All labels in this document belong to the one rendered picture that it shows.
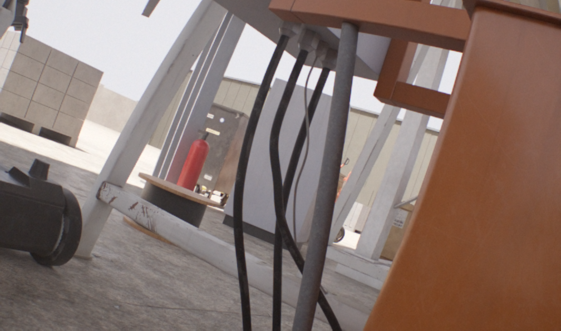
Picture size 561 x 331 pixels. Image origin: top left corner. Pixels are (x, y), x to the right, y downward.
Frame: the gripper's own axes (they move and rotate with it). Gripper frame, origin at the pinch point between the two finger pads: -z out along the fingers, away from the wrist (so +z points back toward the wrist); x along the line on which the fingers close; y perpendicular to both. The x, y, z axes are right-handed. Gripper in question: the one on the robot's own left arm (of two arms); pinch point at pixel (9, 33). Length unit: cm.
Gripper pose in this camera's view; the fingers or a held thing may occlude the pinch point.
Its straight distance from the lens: 177.4
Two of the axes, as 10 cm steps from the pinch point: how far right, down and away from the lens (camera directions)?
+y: -1.0, 0.4, 9.9
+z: 1.1, -9.9, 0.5
